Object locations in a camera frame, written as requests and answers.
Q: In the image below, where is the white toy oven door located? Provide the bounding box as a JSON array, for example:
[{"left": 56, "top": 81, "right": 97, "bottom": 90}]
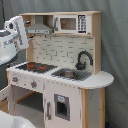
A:
[{"left": 0, "top": 86, "right": 12, "bottom": 112}]

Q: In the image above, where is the black toy faucet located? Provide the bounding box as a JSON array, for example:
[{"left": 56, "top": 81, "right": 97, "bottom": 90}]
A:
[{"left": 75, "top": 51, "right": 93, "bottom": 70}]

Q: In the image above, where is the grey cabinet door handle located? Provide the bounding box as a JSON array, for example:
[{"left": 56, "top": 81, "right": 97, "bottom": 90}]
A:
[{"left": 47, "top": 102, "right": 51, "bottom": 120}]

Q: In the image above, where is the red stove knob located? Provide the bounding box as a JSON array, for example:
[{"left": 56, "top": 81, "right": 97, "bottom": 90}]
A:
[
  {"left": 31, "top": 81, "right": 37, "bottom": 88},
  {"left": 12, "top": 77, "right": 18, "bottom": 82}
]

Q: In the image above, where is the right red stove knob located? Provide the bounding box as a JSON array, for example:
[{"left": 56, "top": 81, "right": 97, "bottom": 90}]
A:
[{"left": 31, "top": 81, "right": 37, "bottom": 88}]

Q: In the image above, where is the black toy stovetop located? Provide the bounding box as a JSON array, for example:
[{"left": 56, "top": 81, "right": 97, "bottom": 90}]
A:
[{"left": 18, "top": 62, "right": 55, "bottom": 73}]

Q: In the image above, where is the white toy microwave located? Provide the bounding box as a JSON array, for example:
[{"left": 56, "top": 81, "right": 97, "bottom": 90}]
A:
[{"left": 54, "top": 14, "right": 91, "bottom": 34}]

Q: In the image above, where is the small metal toy pot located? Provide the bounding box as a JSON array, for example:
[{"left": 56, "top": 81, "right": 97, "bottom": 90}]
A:
[{"left": 63, "top": 71, "right": 77, "bottom": 78}]

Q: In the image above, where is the left red stove knob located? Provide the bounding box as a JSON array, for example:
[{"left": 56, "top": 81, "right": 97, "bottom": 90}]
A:
[{"left": 12, "top": 77, "right": 18, "bottom": 82}]

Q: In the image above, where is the grey toy ice dispenser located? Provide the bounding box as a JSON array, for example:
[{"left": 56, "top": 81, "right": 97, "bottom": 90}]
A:
[{"left": 54, "top": 94, "right": 70, "bottom": 120}]

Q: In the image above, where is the wooden toy kitchen playset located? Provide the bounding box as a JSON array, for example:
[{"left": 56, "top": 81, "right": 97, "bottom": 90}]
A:
[{"left": 0, "top": 11, "right": 114, "bottom": 128}]

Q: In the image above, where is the grey toy sink basin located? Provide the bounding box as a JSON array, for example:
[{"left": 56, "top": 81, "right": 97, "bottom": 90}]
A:
[{"left": 52, "top": 68, "right": 92, "bottom": 81}]

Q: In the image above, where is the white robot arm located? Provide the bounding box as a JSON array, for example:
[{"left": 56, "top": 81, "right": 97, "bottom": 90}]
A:
[{"left": 0, "top": 16, "right": 31, "bottom": 66}]

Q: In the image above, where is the grey toy range hood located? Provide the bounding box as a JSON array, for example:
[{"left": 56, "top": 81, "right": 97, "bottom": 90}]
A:
[{"left": 25, "top": 15, "right": 54, "bottom": 36}]

